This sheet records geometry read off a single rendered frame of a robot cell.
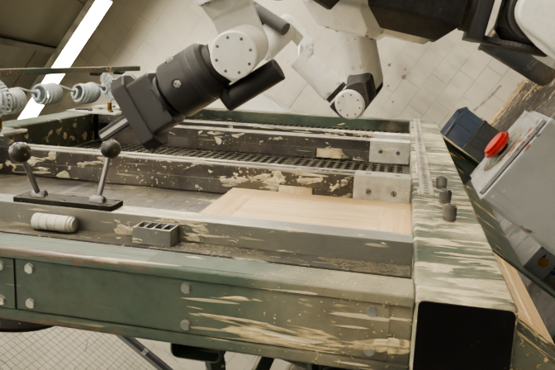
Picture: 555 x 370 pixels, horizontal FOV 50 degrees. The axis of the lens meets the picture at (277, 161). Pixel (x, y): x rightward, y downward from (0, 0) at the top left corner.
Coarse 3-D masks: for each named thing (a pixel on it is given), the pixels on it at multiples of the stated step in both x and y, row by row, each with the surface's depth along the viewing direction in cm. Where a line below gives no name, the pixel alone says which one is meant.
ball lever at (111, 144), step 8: (104, 144) 112; (112, 144) 112; (104, 152) 112; (112, 152) 112; (120, 152) 114; (104, 168) 112; (104, 176) 111; (104, 184) 111; (96, 200) 109; (104, 200) 110
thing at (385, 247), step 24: (0, 216) 112; (24, 216) 111; (72, 216) 109; (96, 216) 108; (120, 216) 107; (144, 216) 106; (168, 216) 106; (192, 216) 106; (216, 216) 107; (192, 240) 105; (216, 240) 104; (240, 240) 103; (264, 240) 102; (288, 240) 101; (312, 240) 100; (336, 240) 99; (360, 240) 98; (384, 240) 97; (408, 240) 97; (408, 264) 97
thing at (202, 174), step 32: (0, 128) 154; (0, 160) 152; (32, 160) 150; (64, 160) 148; (96, 160) 147; (128, 160) 145; (160, 160) 143; (192, 160) 143; (224, 160) 144; (224, 192) 141; (320, 192) 136; (352, 192) 134; (384, 192) 133
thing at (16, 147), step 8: (16, 144) 105; (24, 144) 105; (16, 152) 104; (24, 152) 105; (16, 160) 105; (24, 160) 105; (32, 176) 109; (32, 184) 110; (32, 192) 112; (40, 192) 111
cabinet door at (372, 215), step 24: (240, 192) 135; (264, 192) 136; (288, 192) 137; (240, 216) 116; (264, 216) 117; (288, 216) 118; (312, 216) 118; (336, 216) 119; (360, 216) 120; (384, 216) 120; (408, 216) 120
